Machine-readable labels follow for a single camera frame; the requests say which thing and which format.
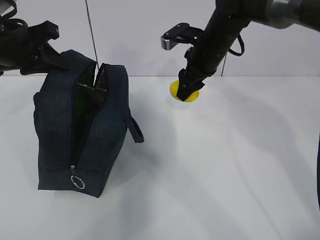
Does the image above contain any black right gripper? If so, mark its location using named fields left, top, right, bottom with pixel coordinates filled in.
left=177, top=0, right=250, bottom=102

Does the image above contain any yellow lemon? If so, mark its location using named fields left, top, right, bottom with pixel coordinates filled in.
left=169, top=80, right=200, bottom=103

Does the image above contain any green cucumber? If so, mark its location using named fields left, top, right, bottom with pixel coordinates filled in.
left=75, top=96, right=86, bottom=118

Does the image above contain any navy blue fabric bag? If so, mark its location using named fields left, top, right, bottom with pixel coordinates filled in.
left=33, top=50, right=144, bottom=198

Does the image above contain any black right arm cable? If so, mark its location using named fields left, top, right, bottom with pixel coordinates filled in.
left=221, top=33, right=245, bottom=76

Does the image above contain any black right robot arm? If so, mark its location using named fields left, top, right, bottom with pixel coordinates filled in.
left=176, top=0, right=320, bottom=101

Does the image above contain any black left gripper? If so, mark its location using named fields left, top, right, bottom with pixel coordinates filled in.
left=0, top=18, right=70, bottom=75

